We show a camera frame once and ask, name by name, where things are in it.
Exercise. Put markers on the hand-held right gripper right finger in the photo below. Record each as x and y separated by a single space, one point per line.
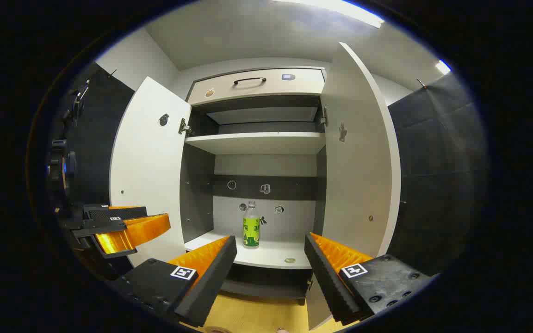
329 286

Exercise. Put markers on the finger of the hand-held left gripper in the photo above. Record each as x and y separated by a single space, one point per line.
141 229
114 212

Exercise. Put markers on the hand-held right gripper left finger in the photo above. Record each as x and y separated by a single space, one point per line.
211 282

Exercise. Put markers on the checkered sticker white cabinet door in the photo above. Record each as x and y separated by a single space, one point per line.
151 175

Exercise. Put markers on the green label plastic bottle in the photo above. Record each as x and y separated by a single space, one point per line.
251 231

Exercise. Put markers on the grey stickers white cabinet door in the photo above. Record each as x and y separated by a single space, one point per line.
359 162

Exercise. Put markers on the white cabinet shelf board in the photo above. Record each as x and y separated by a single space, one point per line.
257 143
271 254

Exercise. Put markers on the metal door hinge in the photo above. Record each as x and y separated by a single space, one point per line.
324 115
184 127

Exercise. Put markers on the white and grey cabinet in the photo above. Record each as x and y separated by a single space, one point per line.
266 166

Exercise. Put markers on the white cabinet drawer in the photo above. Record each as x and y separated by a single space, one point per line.
294 88

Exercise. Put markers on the small ceiling light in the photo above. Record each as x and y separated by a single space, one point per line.
442 67

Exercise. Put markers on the long ceiling light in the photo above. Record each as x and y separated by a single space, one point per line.
340 7

